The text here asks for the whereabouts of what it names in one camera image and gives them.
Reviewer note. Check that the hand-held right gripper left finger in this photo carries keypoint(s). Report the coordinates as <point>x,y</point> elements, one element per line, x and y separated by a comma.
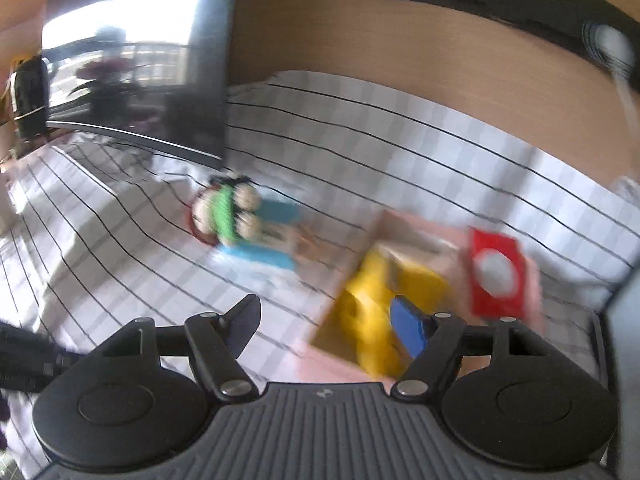
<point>241,327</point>

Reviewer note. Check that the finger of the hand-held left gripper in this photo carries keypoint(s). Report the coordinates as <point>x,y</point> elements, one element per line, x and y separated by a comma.
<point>35,372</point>

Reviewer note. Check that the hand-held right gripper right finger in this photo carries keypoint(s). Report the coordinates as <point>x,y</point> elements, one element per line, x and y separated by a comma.
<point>410,327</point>

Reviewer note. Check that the yellow soft cloth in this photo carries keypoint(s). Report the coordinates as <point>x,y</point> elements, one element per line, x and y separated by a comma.
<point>365,310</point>

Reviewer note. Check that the pink cardboard box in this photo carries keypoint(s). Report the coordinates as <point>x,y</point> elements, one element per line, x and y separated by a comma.
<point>500,330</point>

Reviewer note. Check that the red packet with white circle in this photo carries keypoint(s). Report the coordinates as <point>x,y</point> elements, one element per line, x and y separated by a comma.
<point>495,270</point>

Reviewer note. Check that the blue face mask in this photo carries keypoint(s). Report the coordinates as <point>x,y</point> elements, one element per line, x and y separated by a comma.
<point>260,255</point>

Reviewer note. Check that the green crochet toy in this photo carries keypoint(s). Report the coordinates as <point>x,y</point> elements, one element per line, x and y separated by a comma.
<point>225,210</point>

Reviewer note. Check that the white grid tablecloth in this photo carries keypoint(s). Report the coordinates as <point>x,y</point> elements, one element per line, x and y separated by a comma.
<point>125,240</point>

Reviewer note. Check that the curved glass screen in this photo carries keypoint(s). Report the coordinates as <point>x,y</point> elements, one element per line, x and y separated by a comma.
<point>625,360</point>

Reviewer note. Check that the black round device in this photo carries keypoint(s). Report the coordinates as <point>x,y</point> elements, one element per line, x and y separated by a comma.
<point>30,95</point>

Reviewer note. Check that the black flat monitor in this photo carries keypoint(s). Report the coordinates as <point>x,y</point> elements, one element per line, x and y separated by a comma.
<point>140,60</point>

